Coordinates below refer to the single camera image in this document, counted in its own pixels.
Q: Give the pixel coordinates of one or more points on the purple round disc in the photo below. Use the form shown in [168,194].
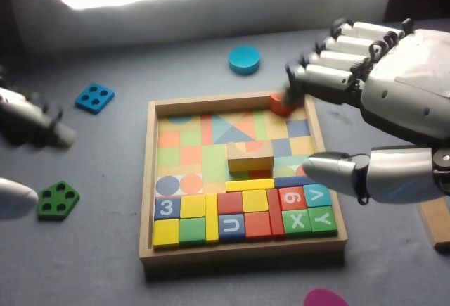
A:
[325,299]

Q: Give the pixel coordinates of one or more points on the blue round disc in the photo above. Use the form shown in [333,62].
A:
[244,60]

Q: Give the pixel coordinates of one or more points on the grey table cloth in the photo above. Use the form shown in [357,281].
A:
[88,267]

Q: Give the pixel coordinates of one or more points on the square wooden tray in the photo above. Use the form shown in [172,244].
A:
[147,179]

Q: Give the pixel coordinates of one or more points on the white backdrop sheet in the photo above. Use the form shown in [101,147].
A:
[211,21]

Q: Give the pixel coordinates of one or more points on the red cylinder block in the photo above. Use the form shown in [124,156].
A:
[277,107]

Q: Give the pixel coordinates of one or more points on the green pentagon five-hole block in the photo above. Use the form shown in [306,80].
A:
[49,211]

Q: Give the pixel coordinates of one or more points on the natural wooden arch block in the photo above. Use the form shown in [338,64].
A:
[249,161]

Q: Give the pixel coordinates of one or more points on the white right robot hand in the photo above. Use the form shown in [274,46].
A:
[400,84]

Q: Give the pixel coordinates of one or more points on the flat wooden board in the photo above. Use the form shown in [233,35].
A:
[437,223]

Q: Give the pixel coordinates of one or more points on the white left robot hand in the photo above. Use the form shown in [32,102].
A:
[31,116]

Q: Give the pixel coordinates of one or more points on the blue square four-hole block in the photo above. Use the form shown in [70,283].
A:
[94,97]

